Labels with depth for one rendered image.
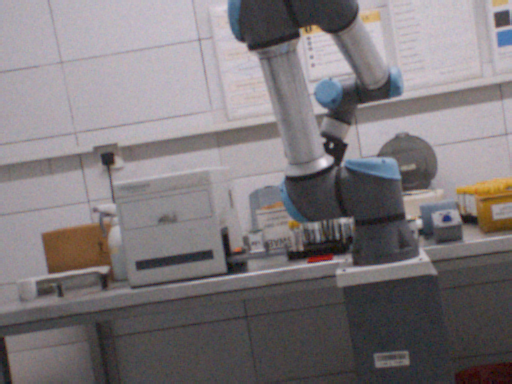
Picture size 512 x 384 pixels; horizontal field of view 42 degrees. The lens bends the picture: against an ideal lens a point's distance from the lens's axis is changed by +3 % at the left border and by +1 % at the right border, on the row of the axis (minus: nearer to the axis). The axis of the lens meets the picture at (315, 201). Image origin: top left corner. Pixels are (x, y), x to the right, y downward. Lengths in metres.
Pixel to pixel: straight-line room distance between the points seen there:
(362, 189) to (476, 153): 1.08
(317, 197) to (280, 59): 0.30
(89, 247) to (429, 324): 1.28
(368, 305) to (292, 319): 1.13
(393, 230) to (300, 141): 0.28
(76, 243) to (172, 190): 0.58
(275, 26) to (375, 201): 0.41
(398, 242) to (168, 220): 0.71
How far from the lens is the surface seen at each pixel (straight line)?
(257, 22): 1.36
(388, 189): 1.39
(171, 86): 2.51
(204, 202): 1.81
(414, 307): 1.38
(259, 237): 1.81
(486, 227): 1.84
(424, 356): 1.41
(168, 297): 1.83
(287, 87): 1.38
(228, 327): 2.53
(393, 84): 1.63
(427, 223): 1.88
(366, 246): 1.39
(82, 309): 1.92
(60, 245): 2.35
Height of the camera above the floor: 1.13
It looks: 3 degrees down
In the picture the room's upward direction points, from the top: 9 degrees counter-clockwise
